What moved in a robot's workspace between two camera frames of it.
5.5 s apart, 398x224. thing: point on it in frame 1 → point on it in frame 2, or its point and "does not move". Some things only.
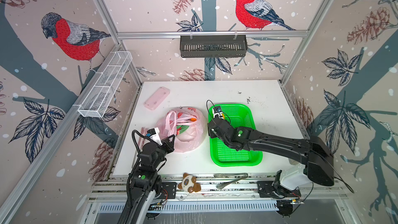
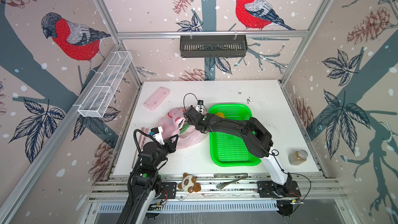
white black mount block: (217, 110) → (199, 107)
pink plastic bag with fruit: (188, 124) does not move
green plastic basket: (222, 155) does not move
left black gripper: (169, 146) does not move
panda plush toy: (188, 183) does not move
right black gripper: (211, 133) → (189, 121)
